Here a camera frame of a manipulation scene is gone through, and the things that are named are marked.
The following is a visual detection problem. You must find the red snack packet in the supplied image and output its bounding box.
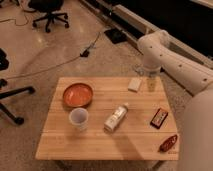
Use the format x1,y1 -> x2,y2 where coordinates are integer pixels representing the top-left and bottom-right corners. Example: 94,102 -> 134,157
159,135 -> 178,152

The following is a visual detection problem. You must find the red black candy box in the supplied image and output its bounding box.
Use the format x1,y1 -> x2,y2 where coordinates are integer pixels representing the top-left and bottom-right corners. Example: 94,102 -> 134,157
150,108 -> 168,129

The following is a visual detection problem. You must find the translucent plastic cup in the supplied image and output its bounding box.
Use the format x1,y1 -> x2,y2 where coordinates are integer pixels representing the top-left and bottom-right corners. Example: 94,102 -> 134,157
69,108 -> 89,131

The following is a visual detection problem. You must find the wooden table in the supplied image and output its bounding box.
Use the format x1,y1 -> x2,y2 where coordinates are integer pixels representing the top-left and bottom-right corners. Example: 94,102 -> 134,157
36,77 -> 179,160

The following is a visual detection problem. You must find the black chair base left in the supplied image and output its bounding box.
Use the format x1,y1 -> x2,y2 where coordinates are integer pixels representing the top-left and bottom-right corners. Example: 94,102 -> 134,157
0,48 -> 36,126

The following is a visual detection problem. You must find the black office chair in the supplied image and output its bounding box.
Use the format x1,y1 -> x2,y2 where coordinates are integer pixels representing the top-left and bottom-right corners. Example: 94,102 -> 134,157
28,0 -> 69,33

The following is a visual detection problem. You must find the black floor cable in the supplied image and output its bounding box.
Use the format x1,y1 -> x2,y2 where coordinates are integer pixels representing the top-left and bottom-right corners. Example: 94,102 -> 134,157
0,30 -> 103,81

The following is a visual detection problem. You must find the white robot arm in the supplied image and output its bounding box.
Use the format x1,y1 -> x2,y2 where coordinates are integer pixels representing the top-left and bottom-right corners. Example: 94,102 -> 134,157
137,30 -> 213,171

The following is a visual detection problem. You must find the black floor mat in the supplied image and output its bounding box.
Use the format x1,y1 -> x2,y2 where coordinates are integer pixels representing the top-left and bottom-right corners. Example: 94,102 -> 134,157
105,28 -> 126,44

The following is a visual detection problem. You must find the white plastic bottle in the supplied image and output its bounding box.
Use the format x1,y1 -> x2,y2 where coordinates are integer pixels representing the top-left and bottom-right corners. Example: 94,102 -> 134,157
104,103 -> 129,132

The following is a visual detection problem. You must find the orange bowl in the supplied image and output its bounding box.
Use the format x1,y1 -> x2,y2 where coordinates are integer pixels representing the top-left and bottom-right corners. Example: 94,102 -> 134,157
63,83 -> 93,108

